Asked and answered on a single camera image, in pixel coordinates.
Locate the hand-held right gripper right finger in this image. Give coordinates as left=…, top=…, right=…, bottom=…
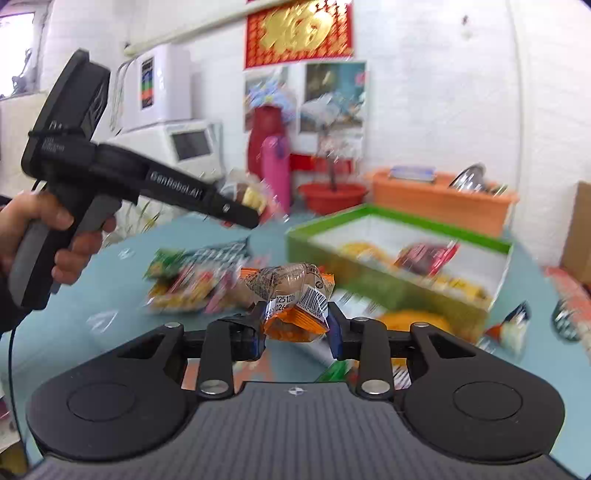
left=325, top=300, right=476, bottom=400

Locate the green candy packet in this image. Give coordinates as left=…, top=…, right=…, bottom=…
left=143, top=249, right=195, bottom=280

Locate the red thermos jug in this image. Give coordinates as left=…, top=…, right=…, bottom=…
left=247, top=106, right=284, bottom=185

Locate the metal pot lid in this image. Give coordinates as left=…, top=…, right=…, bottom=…
left=448, top=162, right=488, bottom=191

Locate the black cable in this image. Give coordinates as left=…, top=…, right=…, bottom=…
left=7, top=305, right=28, bottom=462

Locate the yellow clear snack packet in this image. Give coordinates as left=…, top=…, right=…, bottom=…
left=379, top=309, right=458, bottom=342

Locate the pink snack packet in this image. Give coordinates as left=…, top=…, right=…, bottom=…
left=208, top=272, right=252, bottom=312

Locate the green cardboard box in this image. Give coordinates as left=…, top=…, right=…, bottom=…
left=285, top=204, right=513, bottom=342

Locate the white wall water purifier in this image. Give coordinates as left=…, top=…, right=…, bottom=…
left=117, top=44, right=192, bottom=132

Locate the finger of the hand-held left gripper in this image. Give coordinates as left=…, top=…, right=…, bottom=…
left=203, top=184, right=262, bottom=230

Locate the red plastic basin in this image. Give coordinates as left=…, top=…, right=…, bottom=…
left=298, top=182, right=368, bottom=216

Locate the large red snack packet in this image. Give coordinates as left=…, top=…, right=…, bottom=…
left=148, top=265, right=218, bottom=312

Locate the clear cookie packet red label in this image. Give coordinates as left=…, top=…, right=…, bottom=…
left=222, top=171, right=278, bottom=222

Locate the orange plastic tub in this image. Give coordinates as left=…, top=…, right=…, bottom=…
left=367, top=168, right=520, bottom=238

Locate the blue snack packet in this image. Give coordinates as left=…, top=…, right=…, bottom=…
left=482, top=302, right=532, bottom=356

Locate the wall calendar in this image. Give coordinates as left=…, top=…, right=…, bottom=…
left=242, top=0, right=370, bottom=171

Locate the red packet white print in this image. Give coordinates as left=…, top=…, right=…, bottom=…
left=394, top=242, right=460, bottom=278

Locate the brown cardboard box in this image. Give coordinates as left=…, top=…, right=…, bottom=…
left=561, top=181, right=591, bottom=287

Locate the white machine with screen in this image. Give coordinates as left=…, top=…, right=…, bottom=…
left=106, top=119, right=227, bottom=183

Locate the person's left forearm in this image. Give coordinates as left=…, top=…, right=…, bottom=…
left=0, top=196, right=33, bottom=335

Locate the green snack packet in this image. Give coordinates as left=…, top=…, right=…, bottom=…
left=316, top=360, right=358, bottom=384

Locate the person's left hand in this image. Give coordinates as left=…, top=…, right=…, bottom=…
left=0, top=191, right=117, bottom=287

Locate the clear orange cake packet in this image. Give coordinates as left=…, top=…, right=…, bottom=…
left=240, top=262, right=335, bottom=343

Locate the blue lid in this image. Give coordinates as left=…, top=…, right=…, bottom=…
left=390, top=165, right=437, bottom=183

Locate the pink thermos bottle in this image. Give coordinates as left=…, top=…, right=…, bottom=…
left=261, top=135, right=293, bottom=215

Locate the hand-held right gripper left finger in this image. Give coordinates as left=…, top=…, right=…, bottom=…
left=117, top=302, right=269, bottom=400

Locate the glass pitcher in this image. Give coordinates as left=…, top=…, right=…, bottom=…
left=314, top=124, right=356, bottom=185

